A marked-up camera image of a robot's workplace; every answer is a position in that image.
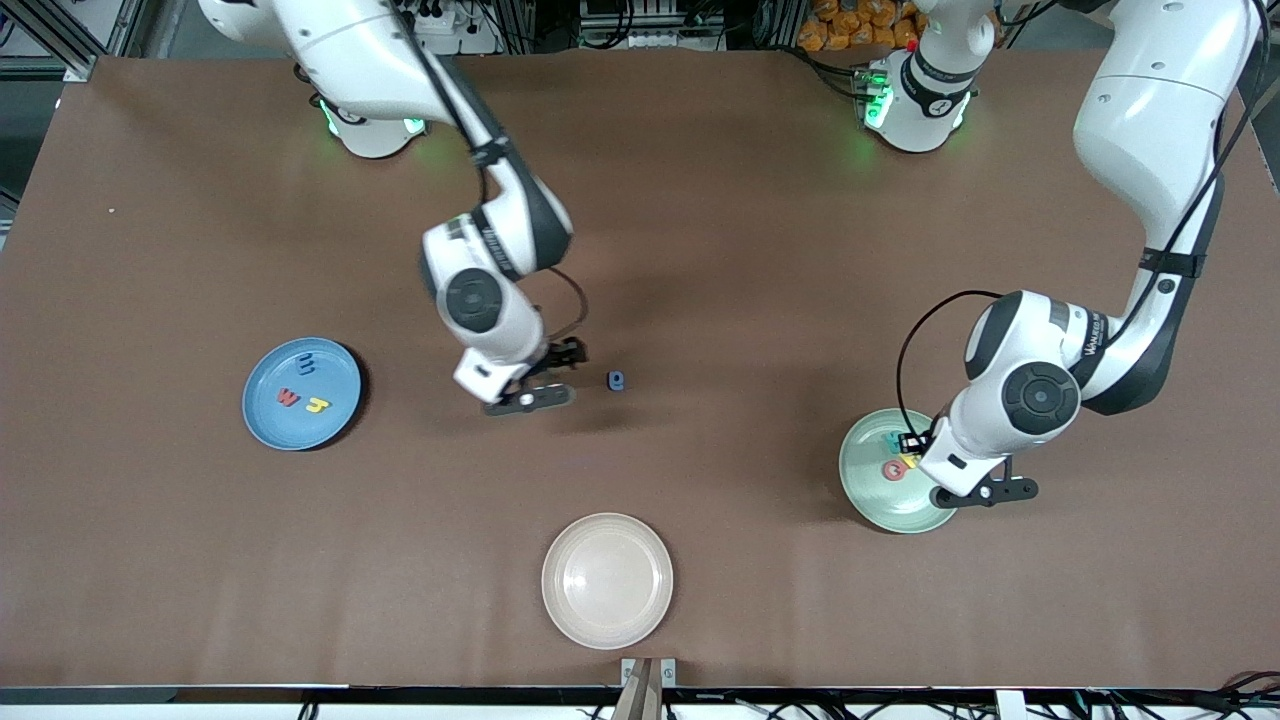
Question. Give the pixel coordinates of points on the white power strip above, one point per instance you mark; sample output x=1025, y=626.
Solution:
x=475, y=42

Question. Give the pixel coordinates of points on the blue foam letter m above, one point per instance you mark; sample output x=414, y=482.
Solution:
x=307, y=362

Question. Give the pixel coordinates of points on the blue foam letter g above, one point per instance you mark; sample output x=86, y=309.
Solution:
x=613, y=381

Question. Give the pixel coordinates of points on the aluminium frame post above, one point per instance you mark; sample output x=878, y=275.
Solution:
x=80, y=70

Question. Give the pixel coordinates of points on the pile of orange bags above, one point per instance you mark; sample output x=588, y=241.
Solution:
x=860, y=25

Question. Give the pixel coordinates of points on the red foam letter Q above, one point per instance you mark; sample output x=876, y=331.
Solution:
x=888, y=470

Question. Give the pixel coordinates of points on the red foam letter w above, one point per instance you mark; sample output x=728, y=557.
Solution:
x=287, y=399

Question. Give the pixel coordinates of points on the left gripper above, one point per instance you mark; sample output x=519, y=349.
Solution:
x=913, y=441

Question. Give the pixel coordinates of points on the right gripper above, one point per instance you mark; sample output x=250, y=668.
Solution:
x=561, y=353

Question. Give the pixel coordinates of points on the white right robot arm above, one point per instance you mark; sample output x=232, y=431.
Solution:
x=330, y=40

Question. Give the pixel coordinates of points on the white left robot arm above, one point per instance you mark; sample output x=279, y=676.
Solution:
x=1150, y=120

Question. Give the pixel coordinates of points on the green plate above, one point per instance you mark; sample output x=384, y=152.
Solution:
x=870, y=500

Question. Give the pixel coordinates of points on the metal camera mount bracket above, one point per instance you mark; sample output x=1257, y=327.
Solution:
x=645, y=680

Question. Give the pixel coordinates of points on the black electronics box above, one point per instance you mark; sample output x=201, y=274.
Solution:
x=650, y=25

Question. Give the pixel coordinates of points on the beige plate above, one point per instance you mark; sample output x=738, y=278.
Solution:
x=607, y=580

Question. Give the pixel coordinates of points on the brown table cover sheet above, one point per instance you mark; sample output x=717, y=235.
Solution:
x=200, y=550

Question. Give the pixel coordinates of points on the blue plate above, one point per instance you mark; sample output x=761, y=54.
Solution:
x=300, y=430

